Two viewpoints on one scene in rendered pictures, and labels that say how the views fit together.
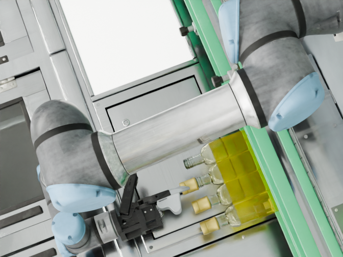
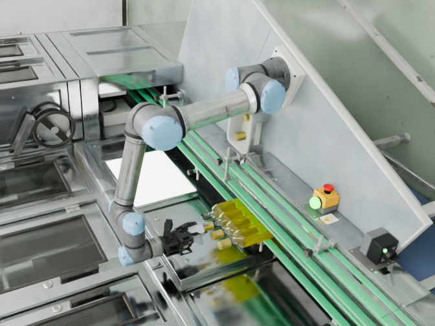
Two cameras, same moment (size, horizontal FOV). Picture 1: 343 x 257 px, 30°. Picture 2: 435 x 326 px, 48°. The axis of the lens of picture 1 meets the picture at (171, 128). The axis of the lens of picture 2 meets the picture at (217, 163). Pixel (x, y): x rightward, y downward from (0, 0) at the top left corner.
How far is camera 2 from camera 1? 1.28 m
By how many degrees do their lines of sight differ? 43
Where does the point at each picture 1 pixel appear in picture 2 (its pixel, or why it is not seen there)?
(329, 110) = (286, 170)
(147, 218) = (182, 237)
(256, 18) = (246, 69)
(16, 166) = (79, 248)
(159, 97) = (177, 207)
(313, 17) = (272, 73)
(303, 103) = (277, 86)
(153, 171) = not seen: hidden behind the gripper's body
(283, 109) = (267, 87)
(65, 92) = not seen: hidden behind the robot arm
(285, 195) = (270, 204)
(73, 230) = (138, 219)
